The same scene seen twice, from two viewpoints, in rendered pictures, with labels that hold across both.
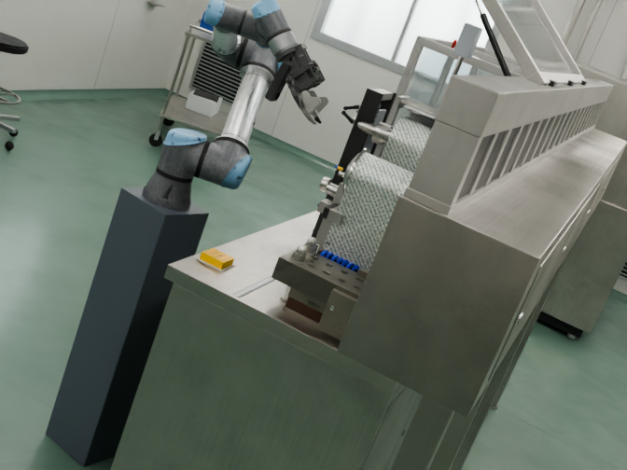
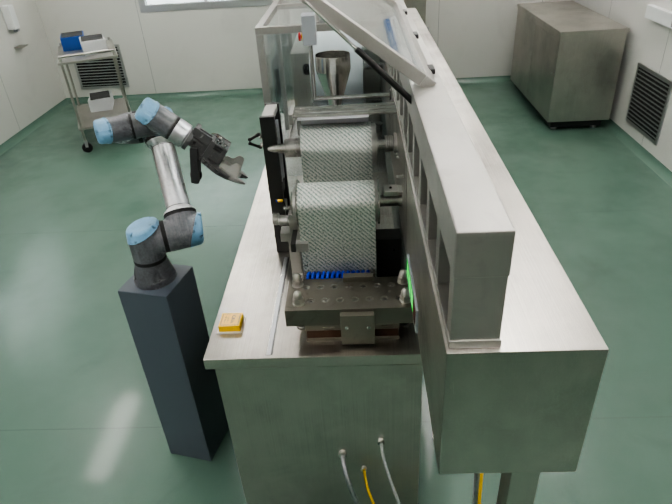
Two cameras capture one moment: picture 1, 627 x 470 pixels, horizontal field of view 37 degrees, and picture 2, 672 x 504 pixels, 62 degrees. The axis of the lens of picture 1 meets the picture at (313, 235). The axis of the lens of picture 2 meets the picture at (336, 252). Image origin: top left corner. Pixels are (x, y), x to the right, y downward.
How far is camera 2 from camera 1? 98 cm
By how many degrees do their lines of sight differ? 20
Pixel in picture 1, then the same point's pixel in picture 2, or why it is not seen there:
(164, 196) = (154, 280)
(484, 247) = (550, 360)
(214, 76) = (93, 72)
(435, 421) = not seen: hidden behind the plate
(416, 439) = (521, 477)
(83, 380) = (176, 416)
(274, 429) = (347, 418)
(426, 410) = not seen: hidden behind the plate
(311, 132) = (180, 78)
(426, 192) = (471, 337)
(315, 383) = (362, 381)
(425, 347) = (520, 444)
